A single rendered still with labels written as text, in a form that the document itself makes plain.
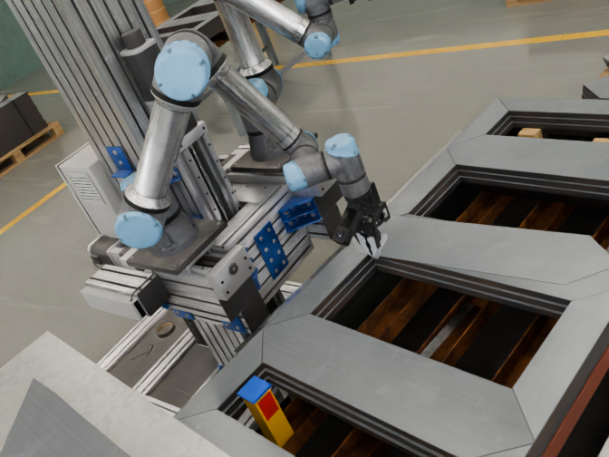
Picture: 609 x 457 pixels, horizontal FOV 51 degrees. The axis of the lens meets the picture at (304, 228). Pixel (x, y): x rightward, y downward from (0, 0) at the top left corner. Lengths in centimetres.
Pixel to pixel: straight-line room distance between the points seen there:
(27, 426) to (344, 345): 70
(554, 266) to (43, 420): 116
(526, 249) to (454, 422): 52
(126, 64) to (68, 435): 104
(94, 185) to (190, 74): 84
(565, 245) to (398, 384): 54
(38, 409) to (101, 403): 14
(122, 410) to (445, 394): 65
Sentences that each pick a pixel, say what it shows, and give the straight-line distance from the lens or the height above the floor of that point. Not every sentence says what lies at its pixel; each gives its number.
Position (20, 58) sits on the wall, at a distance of 1208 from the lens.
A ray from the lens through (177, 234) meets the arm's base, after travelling 178.
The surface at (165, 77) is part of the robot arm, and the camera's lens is 144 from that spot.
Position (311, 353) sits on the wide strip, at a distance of 153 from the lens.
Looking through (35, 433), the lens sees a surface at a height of 107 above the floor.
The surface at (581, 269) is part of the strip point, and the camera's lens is 155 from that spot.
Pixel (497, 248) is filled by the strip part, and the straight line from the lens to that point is 165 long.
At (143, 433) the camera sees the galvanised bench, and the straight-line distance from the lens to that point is 131.
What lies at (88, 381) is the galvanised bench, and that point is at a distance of 152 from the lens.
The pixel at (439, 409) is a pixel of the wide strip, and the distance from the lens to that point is 132.
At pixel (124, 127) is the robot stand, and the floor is 134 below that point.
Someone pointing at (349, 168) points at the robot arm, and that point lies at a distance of 156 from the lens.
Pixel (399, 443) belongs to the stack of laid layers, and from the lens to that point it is 134.
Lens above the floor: 187
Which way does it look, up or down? 31 degrees down
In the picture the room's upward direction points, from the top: 23 degrees counter-clockwise
